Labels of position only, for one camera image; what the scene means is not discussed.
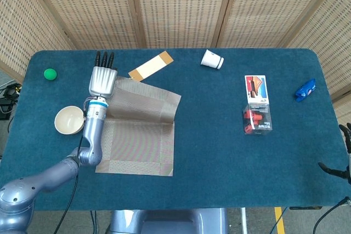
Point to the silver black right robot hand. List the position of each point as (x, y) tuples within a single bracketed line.
[(348, 149)]

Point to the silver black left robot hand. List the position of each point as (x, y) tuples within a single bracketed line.
[(102, 82)]

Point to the beige round bowl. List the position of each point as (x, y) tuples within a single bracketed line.
[(68, 120)]

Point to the brown woven placemat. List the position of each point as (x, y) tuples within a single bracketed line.
[(137, 149)]

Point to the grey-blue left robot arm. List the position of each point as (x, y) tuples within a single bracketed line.
[(91, 135)]

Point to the tan bookmark with white tassel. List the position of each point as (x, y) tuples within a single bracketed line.
[(150, 67)]

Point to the green ball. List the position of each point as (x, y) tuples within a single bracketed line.
[(50, 74)]

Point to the blue plastic packet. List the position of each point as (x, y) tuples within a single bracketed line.
[(305, 90)]

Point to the clear box with red parts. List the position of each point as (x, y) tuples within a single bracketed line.
[(257, 120)]

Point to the black floor power box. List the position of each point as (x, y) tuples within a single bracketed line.
[(5, 109)]

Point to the woven wooden folding screen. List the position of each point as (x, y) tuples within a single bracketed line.
[(181, 6)]

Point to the white paper cup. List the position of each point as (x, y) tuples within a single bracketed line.
[(210, 59)]

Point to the colourful picture card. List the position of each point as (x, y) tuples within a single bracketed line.
[(256, 88)]

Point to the white table leg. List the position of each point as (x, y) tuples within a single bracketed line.
[(243, 221)]

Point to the blue table cloth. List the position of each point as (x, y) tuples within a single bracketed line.
[(219, 157)]

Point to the grey-blue robot torso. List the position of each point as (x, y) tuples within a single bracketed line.
[(170, 221)]

